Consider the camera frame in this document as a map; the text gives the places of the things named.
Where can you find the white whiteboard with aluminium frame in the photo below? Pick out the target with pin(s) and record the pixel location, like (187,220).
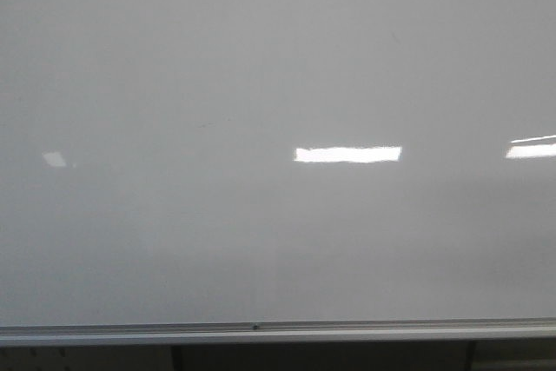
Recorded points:
(208,171)

